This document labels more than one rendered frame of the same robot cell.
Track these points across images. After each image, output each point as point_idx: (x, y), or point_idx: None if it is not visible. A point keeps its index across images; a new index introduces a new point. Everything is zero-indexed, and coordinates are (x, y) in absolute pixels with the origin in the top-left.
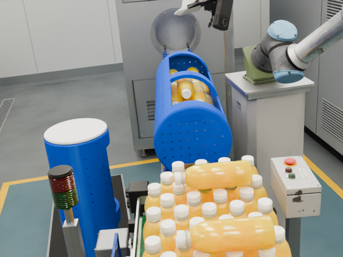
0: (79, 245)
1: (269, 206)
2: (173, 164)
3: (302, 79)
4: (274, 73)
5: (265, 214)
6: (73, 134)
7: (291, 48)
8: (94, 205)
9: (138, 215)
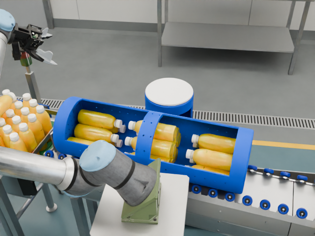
0: (27, 82)
1: None
2: (40, 105)
3: (108, 231)
4: None
5: None
6: (160, 88)
7: (65, 158)
8: None
9: (47, 109)
